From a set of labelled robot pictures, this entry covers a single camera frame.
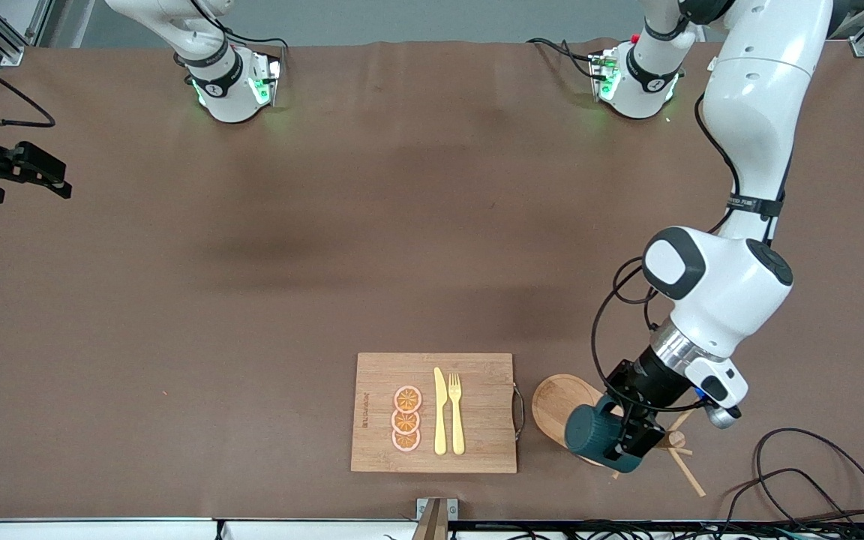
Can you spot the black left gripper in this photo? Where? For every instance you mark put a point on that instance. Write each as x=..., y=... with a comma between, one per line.
x=649, y=384

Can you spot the teal ribbed mug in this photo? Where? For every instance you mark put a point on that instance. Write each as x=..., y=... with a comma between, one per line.
x=589, y=436

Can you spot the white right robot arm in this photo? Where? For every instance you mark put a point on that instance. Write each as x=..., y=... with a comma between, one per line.
x=226, y=90

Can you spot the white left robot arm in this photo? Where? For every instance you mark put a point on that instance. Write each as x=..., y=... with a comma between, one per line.
x=762, y=112

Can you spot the wooden mug tree stand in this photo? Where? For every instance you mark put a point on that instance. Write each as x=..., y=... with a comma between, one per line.
x=552, y=405

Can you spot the wooden cutting board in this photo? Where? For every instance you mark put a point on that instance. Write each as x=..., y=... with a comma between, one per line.
x=477, y=420

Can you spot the yellow plastic fork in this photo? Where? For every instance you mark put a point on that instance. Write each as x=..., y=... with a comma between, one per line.
x=457, y=427

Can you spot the yellow plastic knife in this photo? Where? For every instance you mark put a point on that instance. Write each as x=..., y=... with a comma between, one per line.
x=440, y=420

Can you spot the orange slice toy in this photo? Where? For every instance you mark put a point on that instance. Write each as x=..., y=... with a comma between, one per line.
x=406, y=422
x=406, y=442
x=407, y=398

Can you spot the aluminium camera post profile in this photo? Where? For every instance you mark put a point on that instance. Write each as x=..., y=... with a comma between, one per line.
x=436, y=521

